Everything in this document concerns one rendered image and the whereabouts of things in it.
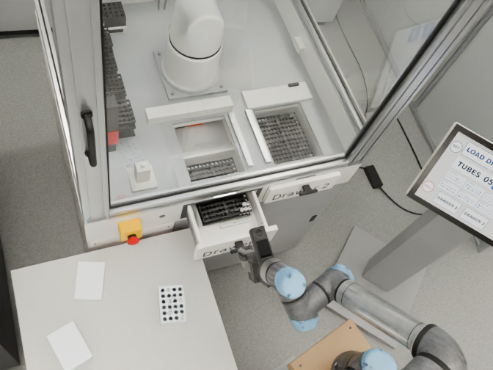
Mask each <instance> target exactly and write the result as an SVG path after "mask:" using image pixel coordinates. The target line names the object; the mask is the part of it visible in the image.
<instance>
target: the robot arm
mask: <svg viewBox="0 0 493 370"><path fill-rule="evenodd" d="M249 235H250V238H251V240H252V244H253V245H250V247H249V248H250V249H251V250H254V252H250V251H246V250H245V249H242V247H241V248H240V249H238V256H239V258H240V260H241V265H242V267H243V268H244V269H246V265H247V264H249V265H250V272H251V273H250V272H248V276H249V279H250V280H251V281H252V282H253V283H259V282H261V283H262V284H263V285H264V286H266V287H267V288H269V287H273V288H274V289H275V291H276V292H277V295H278V297H279V299H280V300H281V302H282V304H283V307H284V309H285V311H286V313H287V315H288V318H289V320H290V321H291V322H292V324H293V326H294V328H295V329H296V330H297V331H299V332H307V331H309V330H312V329H313V328H315V327H316V326H317V324H318V323H319V318H318V314H317V313H318V312H319V311H320V310H322V309H323V308H324V307H326V306H327V305H328V304H329V303H330V302H331V301H333V300H334V301H335V302H337V303H339V304H340V305H342V306H343V307H344V308H346V309H348V310H349V311H350V312H352V313H354V314H356V315H357V316H358V317H360V318H361V319H363V320H365V321H366V322H367V323H369V324H371V325H372V326H374V327H375V328H376V329H378V330H380V331H382V332H383V333H384V334H386V335H388V336H389V337H391V338H392V339H393V340H395V341H397V342H398V343H399V344H401V345H402V346H404V347H406V348H407V349H409V350H410V351H411V355H412V357H413V359H412V360H411V361H410V362H409V363H408V364H406V365H405V366H404V367H403V368H402V369H401V370H468V365H467V360H466V358H465V355H464V353H463V351H462V349H461V347H460V346H459V345H458V343H457V342H456V341H455V339H454V338H453V337H452V336H451V335H450V334H448V333H447V332H446V331H445V330H443V329H442V328H441V327H438V326H436V325H435V324H433V323H428V324H425V323H424V322H422V321H420V320H419V319H416V318H415V317H413V316H412V315H410V314H408V313H407V312H405V311H403V310H401V309H400V308H398V307H397V306H395V305H393V304H392V303H390V302H388V301H386V300H385V299H383V298H381V297H380V296H378V295H377V294H374V293H373V292H372V291H370V290H368V289H366V288H365V287H363V286H361V285H360V284H358V283H356V282H354V276H353V274H352V272H351V271H350V269H348V268H347V267H346V266H345V265H343V264H335V265H334V266H333V267H331V268H330V269H328V270H326V271H325V273H323V274H322V275H321V276H320V277H318V278H317V279H315V280H314V281H313V282H312V283H311V284H309V285H308V286H306V280H305V278H304V276H303V274H301V273H300V271H298V270H297V269H295V268H293V267H291V266H289V265H287V264H286V263H284V262H282V261H281V260H279V259H277V258H275V257H274V254H273V252H272V249H271V245H270V243H269V239H268V237H267V234H266V230H265V227H264V226H260V227H256V228H251V229H250V230H249ZM250 275H251V276H252V279H251V277H250ZM331 370H398V368H397V365H396V363H395V361H394V359H393V357H392V356H391V355H390V354H389V353H388V352H386V351H384V350H383V349H368V350H366V351H364V352H358V351H354V350H350V351H346V352H343V353H341V354H339V355H338V356H337V357H336V358H335V359H334V361H333V363H332V367H331Z"/></svg>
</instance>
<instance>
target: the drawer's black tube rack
mask: <svg viewBox="0 0 493 370"><path fill-rule="evenodd" d="M244 195H246V193H242V194H238V195H232V196H229V197H223V198H219V199H215V200H209V201H205V202H202V203H196V207H197V210H198V213H199V216H200V219H201V222H202V226H206V225H212V224H215V223H219V222H224V221H228V220H234V219H237V218H240V217H245V216H249V215H250V212H249V213H248V214H247V213H245V214H242V215H239V214H238V215H235V216H231V217H225V218H222V219H219V220H213V221H210V222H204V221H203V217H207V216H210V215H213V214H219V213H222V212H228V211H232V210H235V209H239V208H244V207H243V206H242V204H243V203H244V202H245V203H247V201H248V198H247V195H246V197H244ZM245 199H247V201H245ZM249 206H250V204H249ZM245 207H248V206H247V205H246V206H245Z"/></svg>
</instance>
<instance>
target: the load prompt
mask: <svg viewBox="0 0 493 370"><path fill-rule="evenodd" d="M461 154H462V155H463V156H466V157H467V158H468V159H471V160H472V161H474V162H476V163H477V164H479V165H480V166H482V167H485V168H486V169H487V170H490V171H491V172H493V154H491V153H489V152H488V151H486V150H484V149H483V148H480V147H478V146H477V145H475V144H474V143H472V142H470V141H469V142H468V143H467V145H466V146H465V147H464V149H463V151H462V152H461Z"/></svg>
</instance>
